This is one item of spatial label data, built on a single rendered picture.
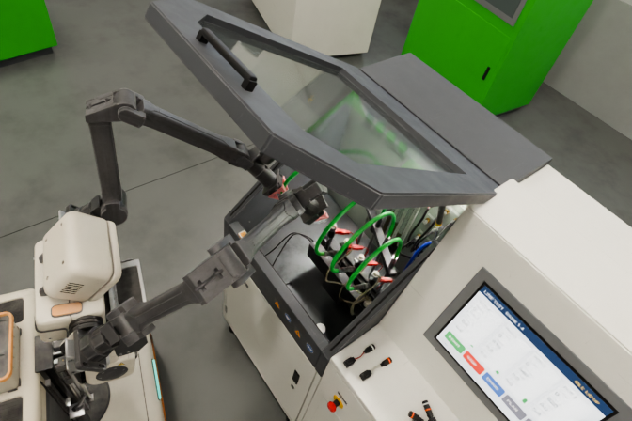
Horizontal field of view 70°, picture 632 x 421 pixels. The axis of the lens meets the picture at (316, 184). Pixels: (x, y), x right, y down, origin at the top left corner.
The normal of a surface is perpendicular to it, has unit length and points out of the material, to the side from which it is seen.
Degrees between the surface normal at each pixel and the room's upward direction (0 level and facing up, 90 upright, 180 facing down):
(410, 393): 0
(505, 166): 0
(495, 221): 0
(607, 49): 90
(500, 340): 76
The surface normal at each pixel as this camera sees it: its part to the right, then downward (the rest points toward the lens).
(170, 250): 0.15, -0.66
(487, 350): -0.73, 0.19
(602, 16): -0.79, 0.37
